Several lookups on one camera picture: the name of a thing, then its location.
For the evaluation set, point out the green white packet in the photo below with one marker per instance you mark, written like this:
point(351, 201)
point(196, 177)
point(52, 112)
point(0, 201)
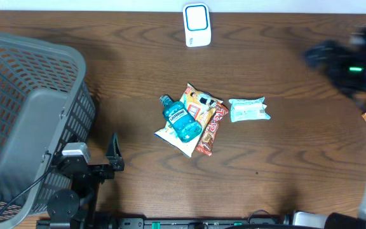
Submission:
point(248, 109)

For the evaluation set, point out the yellow white snack bag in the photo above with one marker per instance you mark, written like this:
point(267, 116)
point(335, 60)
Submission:
point(201, 106)

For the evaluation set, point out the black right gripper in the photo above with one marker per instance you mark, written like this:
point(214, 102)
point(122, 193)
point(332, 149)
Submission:
point(340, 52)

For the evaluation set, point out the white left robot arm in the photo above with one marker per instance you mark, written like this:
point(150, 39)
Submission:
point(75, 207)

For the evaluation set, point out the white barcode scanner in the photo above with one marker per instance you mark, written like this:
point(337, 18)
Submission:
point(197, 25)

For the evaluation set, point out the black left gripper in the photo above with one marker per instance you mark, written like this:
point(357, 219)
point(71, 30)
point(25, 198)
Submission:
point(115, 158)

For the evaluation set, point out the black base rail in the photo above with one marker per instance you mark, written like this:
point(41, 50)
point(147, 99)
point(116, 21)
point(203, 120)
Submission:
point(257, 220)

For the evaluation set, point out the orange red candy bar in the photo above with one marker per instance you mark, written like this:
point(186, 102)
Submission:
point(206, 142)

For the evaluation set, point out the blue Listerine mouthwash bottle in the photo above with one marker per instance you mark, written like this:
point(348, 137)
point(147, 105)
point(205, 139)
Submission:
point(183, 123)

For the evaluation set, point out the grey plastic mesh basket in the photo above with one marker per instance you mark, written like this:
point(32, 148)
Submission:
point(44, 104)

